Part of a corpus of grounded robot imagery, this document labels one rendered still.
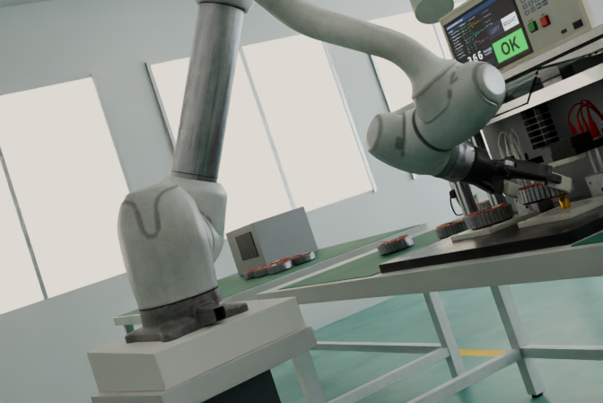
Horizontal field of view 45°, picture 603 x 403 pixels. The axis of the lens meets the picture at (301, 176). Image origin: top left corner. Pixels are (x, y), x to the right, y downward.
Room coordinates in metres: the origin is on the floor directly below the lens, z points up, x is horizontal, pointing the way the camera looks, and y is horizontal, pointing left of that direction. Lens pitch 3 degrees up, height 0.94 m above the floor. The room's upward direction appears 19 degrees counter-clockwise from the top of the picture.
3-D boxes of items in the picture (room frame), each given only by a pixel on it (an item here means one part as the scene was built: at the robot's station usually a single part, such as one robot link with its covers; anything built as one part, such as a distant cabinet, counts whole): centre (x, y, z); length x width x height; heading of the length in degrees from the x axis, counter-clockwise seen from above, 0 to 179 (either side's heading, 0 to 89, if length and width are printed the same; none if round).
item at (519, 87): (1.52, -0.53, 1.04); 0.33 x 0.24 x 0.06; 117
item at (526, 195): (1.53, -0.47, 0.83); 0.11 x 0.11 x 0.04
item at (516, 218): (1.76, -0.40, 0.78); 0.15 x 0.15 x 0.01; 27
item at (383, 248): (2.32, -0.21, 0.77); 0.11 x 0.11 x 0.04
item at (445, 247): (1.66, -0.47, 0.76); 0.64 x 0.47 x 0.02; 27
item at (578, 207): (1.55, -0.51, 0.78); 0.15 x 0.15 x 0.01; 27
